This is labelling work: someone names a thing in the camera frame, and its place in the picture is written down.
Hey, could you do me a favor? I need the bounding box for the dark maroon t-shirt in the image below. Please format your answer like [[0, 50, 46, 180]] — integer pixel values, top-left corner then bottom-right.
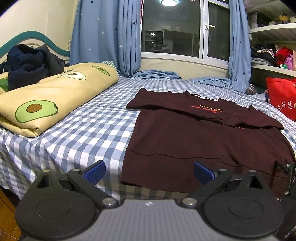
[[120, 89, 295, 196]]

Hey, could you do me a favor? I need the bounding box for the dark navy clothes pile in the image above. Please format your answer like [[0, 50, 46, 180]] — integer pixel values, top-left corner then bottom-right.
[[1, 44, 65, 91]]

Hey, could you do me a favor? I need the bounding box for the clothes pile on shelf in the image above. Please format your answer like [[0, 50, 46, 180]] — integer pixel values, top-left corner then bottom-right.
[[251, 44, 293, 67]]

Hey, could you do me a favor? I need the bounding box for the blue white checked bedsheet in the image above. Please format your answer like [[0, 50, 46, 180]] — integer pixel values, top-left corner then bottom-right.
[[1, 77, 295, 199]]

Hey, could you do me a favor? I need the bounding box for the yellow avocado print quilt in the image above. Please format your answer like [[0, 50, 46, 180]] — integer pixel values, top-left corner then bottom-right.
[[1, 62, 119, 137]]

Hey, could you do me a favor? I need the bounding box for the red fabric tote bag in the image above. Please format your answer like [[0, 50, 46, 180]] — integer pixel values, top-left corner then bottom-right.
[[266, 77, 296, 121]]

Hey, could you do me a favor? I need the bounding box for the green checked pillow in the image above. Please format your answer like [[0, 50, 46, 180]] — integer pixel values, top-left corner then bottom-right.
[[101, 61, 118, 69]]

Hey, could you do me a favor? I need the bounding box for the right blue star curtain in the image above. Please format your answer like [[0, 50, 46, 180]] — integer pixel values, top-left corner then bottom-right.
[[228, 1, 251, 93]]

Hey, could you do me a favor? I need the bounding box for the blue star curtain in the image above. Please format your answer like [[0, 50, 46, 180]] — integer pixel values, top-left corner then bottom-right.
[[69, 0, 142, 78], [228, 1, 251, 93]]

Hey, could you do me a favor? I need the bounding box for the pink handbag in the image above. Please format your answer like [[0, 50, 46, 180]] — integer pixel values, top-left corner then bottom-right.
[[284, 54, 293, 70]]

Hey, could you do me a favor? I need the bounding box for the left blue star curtain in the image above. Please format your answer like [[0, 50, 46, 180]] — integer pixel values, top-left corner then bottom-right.
[[69, 0, 142, 78]]

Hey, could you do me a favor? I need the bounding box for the teal white headboard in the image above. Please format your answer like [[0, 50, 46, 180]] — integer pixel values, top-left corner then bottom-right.
[[1, 31, 70, 63]]

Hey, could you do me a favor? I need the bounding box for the white framed window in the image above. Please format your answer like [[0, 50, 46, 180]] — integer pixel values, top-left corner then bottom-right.
[[141, 1, 230, 66]]

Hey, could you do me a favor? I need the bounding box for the white wall shelf unit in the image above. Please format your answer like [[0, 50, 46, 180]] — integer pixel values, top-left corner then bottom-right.
[[244, 1, 295, 89]]

